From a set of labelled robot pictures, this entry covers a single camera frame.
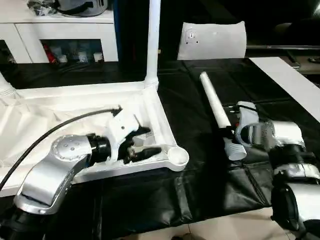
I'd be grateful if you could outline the white plastic table leg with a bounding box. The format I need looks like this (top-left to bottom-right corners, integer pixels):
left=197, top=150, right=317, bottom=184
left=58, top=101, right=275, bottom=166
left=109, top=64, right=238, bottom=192
left=0, top=72, right=15, bottom=97
left=144, top=0, right=161, bottom=90
left=199, top=71, right=248, bottom=161

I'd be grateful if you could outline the white plastic table top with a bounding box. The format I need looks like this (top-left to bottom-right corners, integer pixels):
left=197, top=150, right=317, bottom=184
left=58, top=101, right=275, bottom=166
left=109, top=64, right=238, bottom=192
left=0, top=81, right=190, bottom=198

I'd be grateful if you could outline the black table mat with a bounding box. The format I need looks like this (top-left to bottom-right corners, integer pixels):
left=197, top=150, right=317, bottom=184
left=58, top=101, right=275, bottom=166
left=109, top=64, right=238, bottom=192
left=0, top=58, right=320, bottom=237

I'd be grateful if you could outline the white flat board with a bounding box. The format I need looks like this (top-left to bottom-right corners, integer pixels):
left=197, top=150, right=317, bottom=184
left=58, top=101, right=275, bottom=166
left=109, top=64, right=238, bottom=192
left=249, top=56, right=320, bottom=118

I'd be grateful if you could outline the black cabinet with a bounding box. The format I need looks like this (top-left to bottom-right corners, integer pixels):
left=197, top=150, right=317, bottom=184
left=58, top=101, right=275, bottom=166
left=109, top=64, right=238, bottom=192
left=113, top=0, right=186, bottom=63

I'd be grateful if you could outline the white cabinet with glass doors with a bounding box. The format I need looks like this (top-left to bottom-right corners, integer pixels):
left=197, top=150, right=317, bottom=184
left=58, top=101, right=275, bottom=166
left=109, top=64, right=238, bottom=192
left=0, top=18, right=120, bottom=65

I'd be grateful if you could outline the grey round appliance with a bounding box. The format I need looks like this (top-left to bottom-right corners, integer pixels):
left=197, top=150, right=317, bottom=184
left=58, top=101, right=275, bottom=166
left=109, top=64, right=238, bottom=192
left=56, top=0, right=113, bottom=18

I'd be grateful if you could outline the black clutter pile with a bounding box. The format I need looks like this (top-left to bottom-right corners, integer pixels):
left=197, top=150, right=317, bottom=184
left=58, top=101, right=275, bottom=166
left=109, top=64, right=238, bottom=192
left=26, top=0, right=60, bottom=17

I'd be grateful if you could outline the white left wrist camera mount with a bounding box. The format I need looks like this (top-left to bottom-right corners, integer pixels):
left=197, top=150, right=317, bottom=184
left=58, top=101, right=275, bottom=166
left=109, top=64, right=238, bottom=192
left=107, top=113, right=140, bottom=166

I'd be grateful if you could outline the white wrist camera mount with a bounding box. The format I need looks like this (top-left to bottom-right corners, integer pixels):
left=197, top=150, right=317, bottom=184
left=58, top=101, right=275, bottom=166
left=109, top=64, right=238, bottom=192
left=234, top=101, right=260, bottom=146
left=107, top=113, right=140, bottom=166

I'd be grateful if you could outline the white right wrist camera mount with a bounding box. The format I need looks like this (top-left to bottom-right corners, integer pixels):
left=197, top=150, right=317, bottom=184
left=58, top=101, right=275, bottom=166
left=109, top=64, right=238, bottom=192
left=234, top=101, right=260, bottom=146

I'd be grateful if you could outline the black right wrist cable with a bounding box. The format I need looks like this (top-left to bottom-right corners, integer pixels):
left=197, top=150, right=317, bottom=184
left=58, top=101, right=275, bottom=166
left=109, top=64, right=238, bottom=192
left=224, top=104, right=258, bottom=113

